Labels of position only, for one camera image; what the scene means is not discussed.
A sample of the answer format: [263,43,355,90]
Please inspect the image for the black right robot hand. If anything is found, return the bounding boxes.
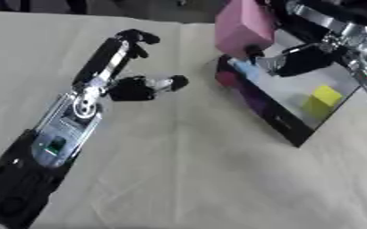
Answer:
[241,42,352,79]

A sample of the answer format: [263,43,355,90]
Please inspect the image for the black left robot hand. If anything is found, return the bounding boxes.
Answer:
[69,28,192,103]

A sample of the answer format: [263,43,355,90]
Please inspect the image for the pink rectangular block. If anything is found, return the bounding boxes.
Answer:
[213,0,277,60]

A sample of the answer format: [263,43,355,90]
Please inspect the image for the black box with white inside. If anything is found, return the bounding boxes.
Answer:
[213,29,364,148]

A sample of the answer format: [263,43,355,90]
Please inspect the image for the yellow block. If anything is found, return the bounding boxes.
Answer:
[299,85,346,121]

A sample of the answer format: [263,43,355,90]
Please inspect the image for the light blue block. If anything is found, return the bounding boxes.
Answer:
[226,57,262,81]

